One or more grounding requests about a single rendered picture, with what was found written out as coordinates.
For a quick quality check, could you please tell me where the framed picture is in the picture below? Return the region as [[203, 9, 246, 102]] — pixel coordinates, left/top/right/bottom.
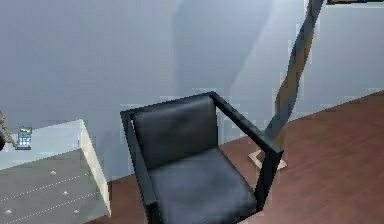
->
[[325, 0, 384, 6]]

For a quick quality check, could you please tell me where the black armchair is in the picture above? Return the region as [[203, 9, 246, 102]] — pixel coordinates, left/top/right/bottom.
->
[[119, 90, 285, 224]]

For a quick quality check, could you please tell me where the pale chest of drawers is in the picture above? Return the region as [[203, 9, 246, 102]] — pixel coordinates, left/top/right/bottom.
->
[[0, 119, 112, 224]]

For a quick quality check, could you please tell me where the dark floor lamp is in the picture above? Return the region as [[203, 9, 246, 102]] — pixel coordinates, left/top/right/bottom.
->
[[247, 0, 325, 172]]

